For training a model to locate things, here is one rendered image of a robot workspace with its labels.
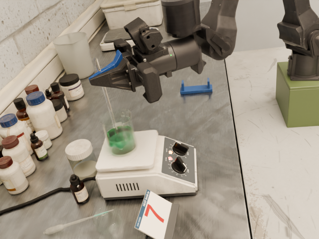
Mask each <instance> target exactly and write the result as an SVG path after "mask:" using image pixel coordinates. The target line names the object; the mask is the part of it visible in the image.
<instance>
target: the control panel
mask: <svg viewBox="0 0 319 239"><path fill-rule="evenodd" d="M175 142H176V141H175V140H172V139H170V138H166V137H165V138H164V148H163V159H162V169H161V172H162V173H164V174H167V175H170V176H173V177H176V178H179V179H182V180H185V181H188V182H191V183H194V184H195V156H194V147H192V146H189V145H186V144H184V145H186V146H188V147H189V149H188V151H187V153H186V154H185V155H184V156H180V155H178V154H176V153H175V152H174V151H173V149H172V148H173V145H174V143H175ZM182 144H183V143H182ZM169 151H172V154H171V153H169ZM178 156H179V157H180V158H181V159H182V160H183V162H184V163H185V164H186V166H187V170H186V172H185V173H183V174H179V173H177V172H175V171H174V170H173V169H172V166H171V165H172V163H173V162H174V161H175V160H176V158H177V157H178ZM169 157H171V158H172V160H170V159H169Z"/></svg>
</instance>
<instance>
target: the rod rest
mask: <svg viewBox="0 0 319 239"><path fill-rule="evenodd" d="M181 86H182V87H181V88H180V94H192V93H204V92H212V85H211V84H210V81H209V78H207V85H197V86H186V87H185V86H184V80H182V83H181Z"/></svg>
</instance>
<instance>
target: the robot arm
mask: <svg viewBox="0 0 319 239"><path fill-rule="evenodd" d="M282 1H283V5H284V10H285V14H284V17H283V19H282V21H281V22H279V23H278V24H277V28H278V30H279V34H280V35H279V39H282V40H283V42H284V43H285V46H286V48H287V49H290V50H292V51H291V55H289V57H288V69H287V71H288V72H287V74H288V75H289V76H290V80H291V81H319V17H318V16H317V14H316V13H315V12H314V10H313V9H312V8H311V6H310V0H282ZM238 2H239V0H212V1H211V5H210V8H209V11H208V13H207V14H206V15H205V16H204V18H203V19H202V20H200V9H199V4H200V0H161V6H162V13H163V19H164V25H165V31H166V32H167V33H169V34H171V35H172V37H174V38H177V39H173V40H170V41H167V42H164V43H161V41H162V39H163V37H162V35H161V33H160V32H159V31H158V30H157V29H155V28H154V29H150V27H149V26H148V25H147V24H146V23H145V21H143V20H142V19H141V18H139V17H137V18H136V19H135V20H133V21H132V22H130V23H128V24H127V25H125V26H124V29H125V31H126V32H127V33H129V35H130V37H131V39H132V40H133V42H134V44H135V46H132V49H133V52H134V55H133V54H132V50H131V45H130V44H129V43H128V42H127V41H125V40H124V39H122V38H120V39H117V40H114V42H113V44H114V48H115V52H116V56H115V58H114V60H113V61H112V62H111V63H110V64H108V65H107V66H106V67H104V68H103V69H101V72H102V73H101V74H100V75H98V72H97V73H95V74H94V75H92V76H91V77H89V82H90V84H91V85H93V86H101V87H110V88H117V89H124V90H129V91H133V92H136V87H139V86H142V85H143V87H144V88H145V93H144V94H143V97H144V98H145V99H146V100H147V101H148V103H153V102H156V101H159V99H160V98H161V96H162V89H161V84H160V76H162V75H165V76H166V77H167V78H169V77H172V72H174V71H177V70H180V69H183V68H186V67H191V69H192V70H194V71H195V72H196V73H198V74H201V73H202V71H203V68H204V66H205V65H206V62H205V61H204V60H202V53H203V54H205V55H207V56H209V57H211V58H213V59H215V60H223V59H226V58H227V57H228V56H229V55H231V54H232V52H233V51H234V48H235V43H236V35H237V26H236V20H235V15H236V9H237V5H238Z"/></svg>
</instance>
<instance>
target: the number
mask: <svg viewBox="0 0 319 239"><path fill-rule="evenodd" d="M168 207H169V202H167V201H165V200H164V199H161V198H160V197H158V196H156V195H155V194H153V193H151V192H150V195H149V198H148V201H147V204H146V208H145V211H144V214H143V217H142V220H141V224H140V227H139V228H140V229H142V230H144V231H146V232H148V233H149V234H151V235H153V236H155V237H157V238H159V239H161V235H162V232H163V227H164V223H165V219H166V215H167V211H168Z"/></svg>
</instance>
